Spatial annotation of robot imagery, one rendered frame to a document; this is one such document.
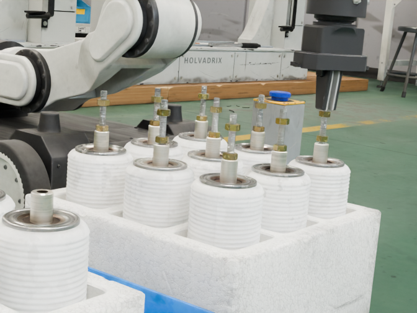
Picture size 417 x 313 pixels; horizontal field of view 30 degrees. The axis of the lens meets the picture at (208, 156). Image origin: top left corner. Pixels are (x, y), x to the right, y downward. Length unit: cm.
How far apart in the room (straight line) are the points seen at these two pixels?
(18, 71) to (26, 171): 37
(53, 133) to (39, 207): 76
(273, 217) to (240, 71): 335
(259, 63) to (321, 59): 338
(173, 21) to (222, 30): 611
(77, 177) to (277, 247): 32
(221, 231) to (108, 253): 17
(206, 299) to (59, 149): 61
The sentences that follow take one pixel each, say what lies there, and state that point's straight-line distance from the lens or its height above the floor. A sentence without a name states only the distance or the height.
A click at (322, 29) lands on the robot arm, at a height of 45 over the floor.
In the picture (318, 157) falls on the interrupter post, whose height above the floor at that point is 26.
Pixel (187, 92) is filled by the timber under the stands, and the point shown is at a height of 4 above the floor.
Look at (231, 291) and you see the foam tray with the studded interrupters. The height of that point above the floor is 14.
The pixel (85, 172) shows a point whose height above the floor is 23.
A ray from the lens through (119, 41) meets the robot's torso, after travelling 151.
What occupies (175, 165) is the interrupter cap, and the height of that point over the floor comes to 25.
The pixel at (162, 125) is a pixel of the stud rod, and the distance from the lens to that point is 107.
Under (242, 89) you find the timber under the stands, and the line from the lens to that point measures 431.
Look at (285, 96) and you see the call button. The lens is 142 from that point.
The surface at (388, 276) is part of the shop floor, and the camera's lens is 152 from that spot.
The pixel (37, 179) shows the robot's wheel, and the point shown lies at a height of 14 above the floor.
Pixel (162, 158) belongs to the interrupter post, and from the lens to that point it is 107.
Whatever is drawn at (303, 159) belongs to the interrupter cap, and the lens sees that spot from 120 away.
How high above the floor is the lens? 47
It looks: 11 degrees down
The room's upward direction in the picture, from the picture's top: 4 degrees clockwise
